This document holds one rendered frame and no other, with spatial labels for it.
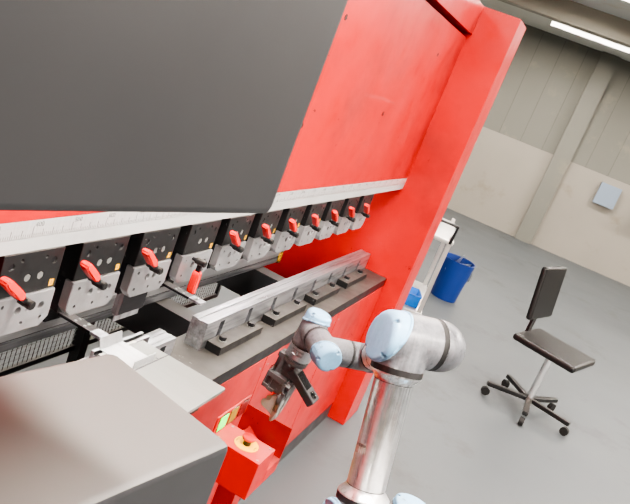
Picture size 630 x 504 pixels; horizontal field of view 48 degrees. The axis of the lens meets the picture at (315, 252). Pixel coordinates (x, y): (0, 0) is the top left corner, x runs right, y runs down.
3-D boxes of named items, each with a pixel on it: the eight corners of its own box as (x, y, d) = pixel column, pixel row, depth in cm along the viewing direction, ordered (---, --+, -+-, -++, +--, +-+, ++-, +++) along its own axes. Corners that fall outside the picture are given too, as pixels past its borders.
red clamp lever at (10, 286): (14, 279, 117) (37, 304, 126) (-4, 269, 118) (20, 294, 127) (7, 288, 116) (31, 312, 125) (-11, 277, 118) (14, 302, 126)
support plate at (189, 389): (185, 416, 159) (187, 412, 159) (96, 361, 167) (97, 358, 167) (224, 391, 176) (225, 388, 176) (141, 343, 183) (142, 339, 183)
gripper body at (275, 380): (270, 378, 207) (288, 345, 203) (294, 395, 204) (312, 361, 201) (259, 386, 199) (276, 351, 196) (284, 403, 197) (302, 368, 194)
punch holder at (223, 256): (213, 272, 197) (232, 218, 193) (188, 259, 199) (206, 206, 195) (238, 264, 211) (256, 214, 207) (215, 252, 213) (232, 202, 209)
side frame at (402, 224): (343, 425, 393) (521, 19, 332) (218, 354, 417) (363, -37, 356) (357, 410, 416) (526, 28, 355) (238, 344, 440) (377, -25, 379)
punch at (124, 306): (115, 323, 168) (126, 288, 166) (108, 319, 169) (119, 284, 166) (140, 315, 178) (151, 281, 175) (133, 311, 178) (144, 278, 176)
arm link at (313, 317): (313, 317, 188) (304, 302, 195) (295, 351, 191) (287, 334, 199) (338, 324, 192) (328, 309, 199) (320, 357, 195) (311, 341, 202)
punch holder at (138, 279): (124, 299, 160) (145, 233, 156) (96, 282, 163) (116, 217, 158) (162, 287, 174) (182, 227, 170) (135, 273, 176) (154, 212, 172)
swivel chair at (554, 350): (558, 408, 542) (621, 289, 515) (573, 450, 478) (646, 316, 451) (477, 373, 548) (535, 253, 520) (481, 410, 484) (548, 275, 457)
